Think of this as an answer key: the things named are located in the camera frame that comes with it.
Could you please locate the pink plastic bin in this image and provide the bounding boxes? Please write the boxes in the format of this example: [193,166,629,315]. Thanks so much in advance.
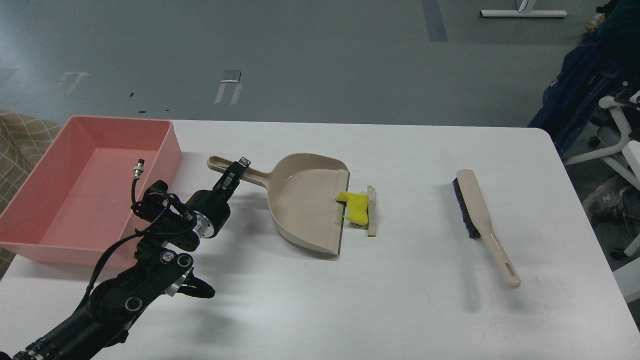
[0,116,182,266]

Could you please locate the beige hand brush black bristles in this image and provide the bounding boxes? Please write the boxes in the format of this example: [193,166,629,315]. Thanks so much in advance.
[452,169,522,289]

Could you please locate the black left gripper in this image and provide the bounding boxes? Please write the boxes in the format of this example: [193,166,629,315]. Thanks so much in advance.
[186,157,251,239]

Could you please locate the beige plastic dustpan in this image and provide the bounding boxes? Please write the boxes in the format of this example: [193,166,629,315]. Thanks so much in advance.
[207,152,350,259]

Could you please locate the beige checkered cloth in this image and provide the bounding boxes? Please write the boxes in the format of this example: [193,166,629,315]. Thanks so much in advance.
[0,109,62,278]

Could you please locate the seated person in teal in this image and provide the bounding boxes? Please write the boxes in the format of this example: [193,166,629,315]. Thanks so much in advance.
[527,0,640,226]

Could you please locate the white table leg base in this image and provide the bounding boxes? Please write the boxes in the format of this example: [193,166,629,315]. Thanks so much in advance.
[478,0,569,19]

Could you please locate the beige bread slice piece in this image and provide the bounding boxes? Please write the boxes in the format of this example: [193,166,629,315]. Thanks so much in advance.
[366,185,377,238]

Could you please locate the white office chair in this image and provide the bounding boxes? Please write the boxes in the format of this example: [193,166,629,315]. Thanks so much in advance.
[562,90,640,261]

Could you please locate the yellow green sponge piece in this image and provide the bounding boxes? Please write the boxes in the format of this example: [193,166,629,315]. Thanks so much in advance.
[334,191,370,227]

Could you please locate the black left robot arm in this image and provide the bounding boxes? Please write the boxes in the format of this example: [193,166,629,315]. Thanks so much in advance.
[1,157,250,360]

